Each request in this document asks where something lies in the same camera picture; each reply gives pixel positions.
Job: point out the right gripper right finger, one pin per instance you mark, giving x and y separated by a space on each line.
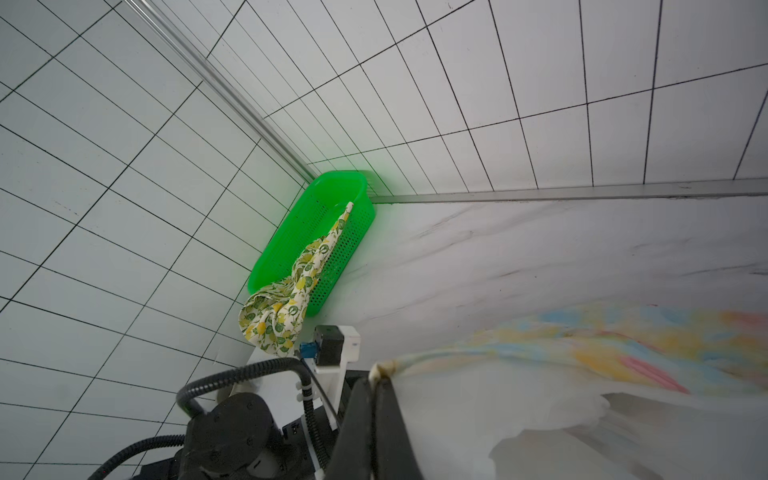
393 457

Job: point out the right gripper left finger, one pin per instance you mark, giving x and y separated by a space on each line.
352 456

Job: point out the pastel floral skirt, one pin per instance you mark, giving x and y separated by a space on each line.
599 391

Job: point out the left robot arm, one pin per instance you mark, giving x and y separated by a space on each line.
239 438

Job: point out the green lemon print skirt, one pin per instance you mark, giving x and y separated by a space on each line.
273 317

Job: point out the green plastic basket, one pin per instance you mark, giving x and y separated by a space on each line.
312 216

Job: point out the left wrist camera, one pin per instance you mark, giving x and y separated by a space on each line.
327 355

